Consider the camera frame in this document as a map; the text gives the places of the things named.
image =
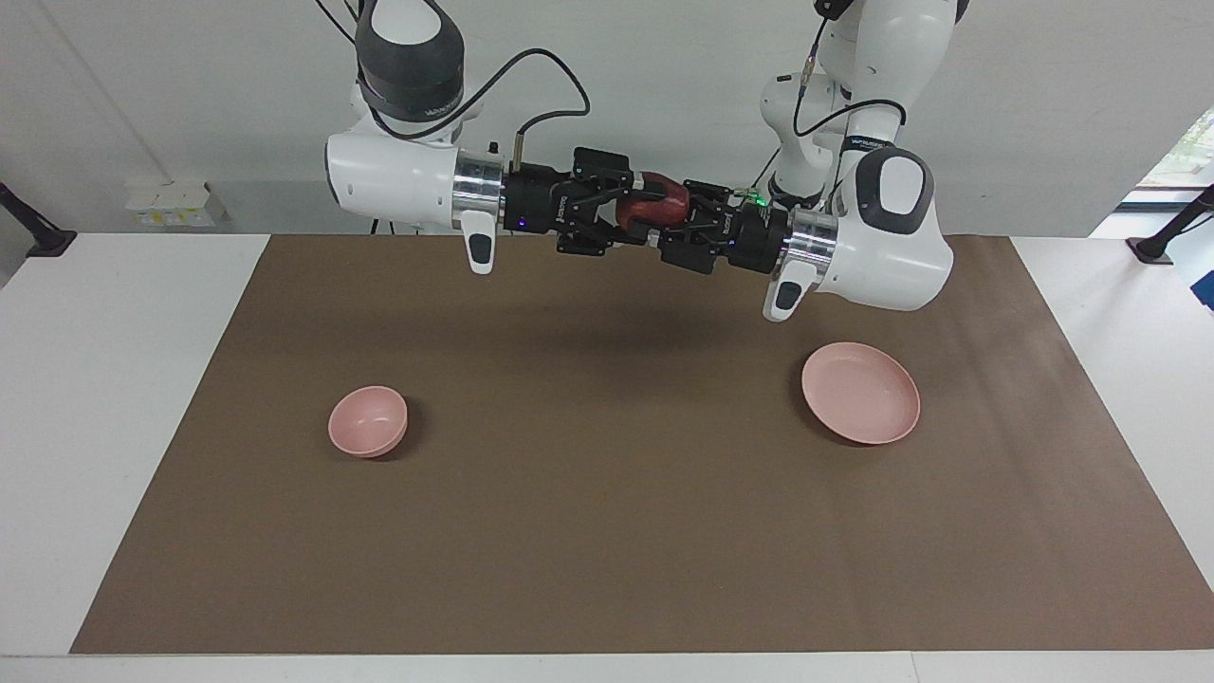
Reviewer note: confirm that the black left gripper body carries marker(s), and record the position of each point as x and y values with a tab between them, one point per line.
759	237

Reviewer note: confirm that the pink bowl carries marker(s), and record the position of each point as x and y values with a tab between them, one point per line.
365	422

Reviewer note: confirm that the blue object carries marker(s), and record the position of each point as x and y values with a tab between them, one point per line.
1206	289

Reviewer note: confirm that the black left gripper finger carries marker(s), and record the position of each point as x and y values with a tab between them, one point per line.
711	204
697	251

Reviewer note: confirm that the white wall socket box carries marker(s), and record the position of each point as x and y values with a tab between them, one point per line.
175	204

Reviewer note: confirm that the pink plate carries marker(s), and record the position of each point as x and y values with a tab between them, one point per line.
858	394

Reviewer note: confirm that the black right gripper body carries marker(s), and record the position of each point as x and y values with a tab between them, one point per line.
536	199

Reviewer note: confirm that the window with green view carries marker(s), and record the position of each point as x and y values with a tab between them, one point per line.
1186	152

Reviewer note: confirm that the black clamp stand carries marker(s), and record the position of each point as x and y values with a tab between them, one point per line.
1152	249
43	239

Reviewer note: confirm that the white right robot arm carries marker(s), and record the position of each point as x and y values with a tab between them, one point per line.
398	180

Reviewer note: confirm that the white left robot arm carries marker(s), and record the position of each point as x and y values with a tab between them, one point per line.
892	247

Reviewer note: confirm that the brown table mat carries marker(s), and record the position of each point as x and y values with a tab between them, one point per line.
607	531

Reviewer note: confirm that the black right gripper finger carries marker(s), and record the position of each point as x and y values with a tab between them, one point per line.
602	171
593	237

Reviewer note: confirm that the dark red apple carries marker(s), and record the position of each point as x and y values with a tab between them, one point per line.
635	213

